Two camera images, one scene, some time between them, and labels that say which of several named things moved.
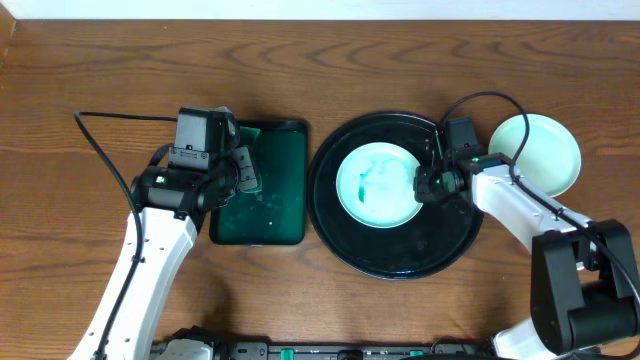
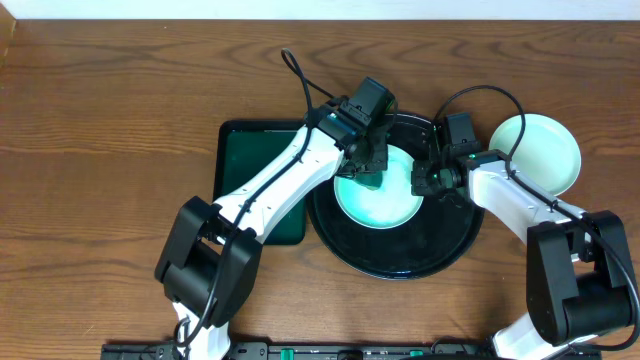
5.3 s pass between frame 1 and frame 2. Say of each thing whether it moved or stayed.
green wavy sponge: moved
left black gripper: moved
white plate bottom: stayed
